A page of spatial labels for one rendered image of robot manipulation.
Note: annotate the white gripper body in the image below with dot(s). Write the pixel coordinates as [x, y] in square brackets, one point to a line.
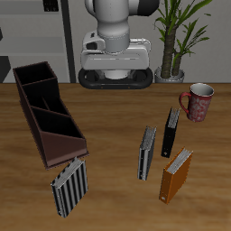
[117, 61]

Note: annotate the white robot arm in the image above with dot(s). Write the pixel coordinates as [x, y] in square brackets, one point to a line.
[113, 21]

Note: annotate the dark brown desk caddy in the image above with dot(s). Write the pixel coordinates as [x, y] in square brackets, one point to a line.
[60, 141]

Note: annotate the black white striped book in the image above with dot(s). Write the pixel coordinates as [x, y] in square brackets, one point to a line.
[146, 156]
[72, 189]

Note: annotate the orange book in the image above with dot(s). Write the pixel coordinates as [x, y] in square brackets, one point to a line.
[174, 180]

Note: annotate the green pot plant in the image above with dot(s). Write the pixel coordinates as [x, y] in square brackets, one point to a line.
[168, 45]

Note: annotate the grey shelf unit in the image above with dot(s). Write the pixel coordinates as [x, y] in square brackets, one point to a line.
[33, 39]

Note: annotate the red patterned mug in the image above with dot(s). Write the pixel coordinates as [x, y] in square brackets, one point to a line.
[199, 105]

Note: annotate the flat black base plate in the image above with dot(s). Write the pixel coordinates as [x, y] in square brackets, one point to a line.
[115, 83]

